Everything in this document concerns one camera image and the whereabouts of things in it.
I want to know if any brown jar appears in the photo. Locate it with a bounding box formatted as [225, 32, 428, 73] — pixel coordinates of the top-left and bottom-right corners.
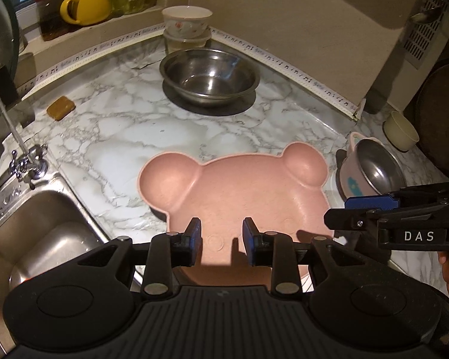
[35, 0, 72, 42]

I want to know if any clear plastic container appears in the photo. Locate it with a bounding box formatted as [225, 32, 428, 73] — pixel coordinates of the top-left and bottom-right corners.
[163, 30, 212, 57]

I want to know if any steel ladle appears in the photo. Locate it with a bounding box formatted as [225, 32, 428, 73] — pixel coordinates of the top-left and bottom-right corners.
[409, 4, 445, 24]

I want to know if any stainless steel sink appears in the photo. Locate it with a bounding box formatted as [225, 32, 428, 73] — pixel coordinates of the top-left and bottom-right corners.
[0, 172, 145, 356]

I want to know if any brown soap bar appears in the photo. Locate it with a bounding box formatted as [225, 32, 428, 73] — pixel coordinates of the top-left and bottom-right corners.
[47, 96, 76, 121]

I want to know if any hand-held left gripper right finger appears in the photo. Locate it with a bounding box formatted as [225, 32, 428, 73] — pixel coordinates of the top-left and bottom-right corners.
[242, 216, 365, 295]

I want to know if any round wooden cutting board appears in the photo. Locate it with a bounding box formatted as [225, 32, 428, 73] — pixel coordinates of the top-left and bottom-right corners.
[413, 57, 449, 180]

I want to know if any pink bear-shaped plate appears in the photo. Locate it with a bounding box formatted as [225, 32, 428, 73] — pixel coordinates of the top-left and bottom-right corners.
[136, 141, 335, 290]

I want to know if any floral ceramic bowl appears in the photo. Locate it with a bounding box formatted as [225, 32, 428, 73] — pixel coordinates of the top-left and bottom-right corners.
[162, 5, 213, 39]

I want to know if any yellow mug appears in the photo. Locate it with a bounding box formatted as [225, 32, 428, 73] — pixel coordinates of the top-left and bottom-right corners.
[60, 0, 112, 27]

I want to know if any pink pot steel interior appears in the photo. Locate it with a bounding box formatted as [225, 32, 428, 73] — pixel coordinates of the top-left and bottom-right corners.
[336, 132, 408, 200]

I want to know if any white vent grille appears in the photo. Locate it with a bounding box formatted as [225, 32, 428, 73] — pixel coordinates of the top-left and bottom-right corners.
[402, 0, 449, 70]

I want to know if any stainless steel bowl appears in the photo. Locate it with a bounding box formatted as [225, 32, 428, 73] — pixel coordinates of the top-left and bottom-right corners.
[159, 48, 261, 107]

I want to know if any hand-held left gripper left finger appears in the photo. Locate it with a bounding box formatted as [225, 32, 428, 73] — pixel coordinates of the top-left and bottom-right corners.
[77, 217, 203, 297]

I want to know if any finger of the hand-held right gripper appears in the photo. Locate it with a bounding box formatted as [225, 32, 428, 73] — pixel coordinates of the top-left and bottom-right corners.
[324, 201, 449, 232]
[344, 181, 449, 212]

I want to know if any music note trim tape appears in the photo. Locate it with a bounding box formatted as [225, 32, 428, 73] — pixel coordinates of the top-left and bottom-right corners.
[20, 22, 360, 120]

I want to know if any beige bowl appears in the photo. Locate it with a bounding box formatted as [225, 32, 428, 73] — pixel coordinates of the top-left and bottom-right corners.
[382, 110, 420, 153]

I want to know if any chrome faucet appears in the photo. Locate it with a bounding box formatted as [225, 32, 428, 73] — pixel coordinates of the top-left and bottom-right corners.
[0, 77, 49, 189]

